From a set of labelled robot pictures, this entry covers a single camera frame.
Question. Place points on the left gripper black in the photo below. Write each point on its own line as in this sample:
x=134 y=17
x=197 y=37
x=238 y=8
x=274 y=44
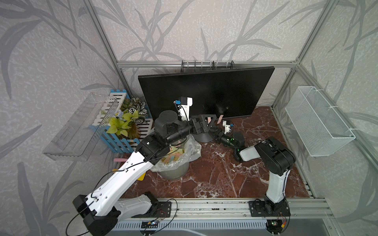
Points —
x=201 y=128

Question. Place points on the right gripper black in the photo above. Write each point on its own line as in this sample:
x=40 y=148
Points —
x=217 y=137

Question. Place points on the trash bin with plastic bag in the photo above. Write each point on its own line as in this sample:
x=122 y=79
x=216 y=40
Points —
x=176 y=164

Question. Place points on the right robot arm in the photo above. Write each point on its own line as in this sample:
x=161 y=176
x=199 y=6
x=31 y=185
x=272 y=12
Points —
x=276 y=157

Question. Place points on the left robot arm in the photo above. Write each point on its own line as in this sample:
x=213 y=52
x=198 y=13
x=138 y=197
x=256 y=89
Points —
x=168 y=130

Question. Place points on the round grey monitor stand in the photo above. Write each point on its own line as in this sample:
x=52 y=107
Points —
x=204 y=137

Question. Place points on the black flat monitor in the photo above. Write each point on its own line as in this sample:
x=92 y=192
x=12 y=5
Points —
x=229 y=93

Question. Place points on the yellow sticky note pad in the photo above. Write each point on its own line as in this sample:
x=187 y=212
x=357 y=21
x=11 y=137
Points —
x=141 y=178

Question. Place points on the pink sticky note pad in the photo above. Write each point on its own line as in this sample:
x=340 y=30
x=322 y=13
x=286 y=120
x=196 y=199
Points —
x=120 y=159

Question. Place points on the green potted plant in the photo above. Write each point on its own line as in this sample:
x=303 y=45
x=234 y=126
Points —
x=124 y=123

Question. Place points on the blue white slatted crate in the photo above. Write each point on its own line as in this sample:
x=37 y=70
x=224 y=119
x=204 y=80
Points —
x=115 y=144

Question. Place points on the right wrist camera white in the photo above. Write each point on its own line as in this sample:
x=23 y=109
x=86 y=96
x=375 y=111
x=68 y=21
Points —
x=228 y=126

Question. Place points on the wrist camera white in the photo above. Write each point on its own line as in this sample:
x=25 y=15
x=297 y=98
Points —
x=228 y=126
x=183 y=105

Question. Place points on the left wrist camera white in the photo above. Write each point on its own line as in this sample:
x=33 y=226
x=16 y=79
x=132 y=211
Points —
x=183 y=105

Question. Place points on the black wire rack behind monitor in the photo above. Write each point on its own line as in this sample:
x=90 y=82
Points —
x=202 y=66

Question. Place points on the white wire mesh basket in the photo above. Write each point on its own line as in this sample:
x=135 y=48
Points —
x=320 y=127

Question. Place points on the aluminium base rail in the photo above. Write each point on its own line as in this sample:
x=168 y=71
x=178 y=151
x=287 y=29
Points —
x=304 y=208

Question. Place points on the clear acrylic wall shelf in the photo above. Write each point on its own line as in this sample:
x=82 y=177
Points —
x=80 y=135

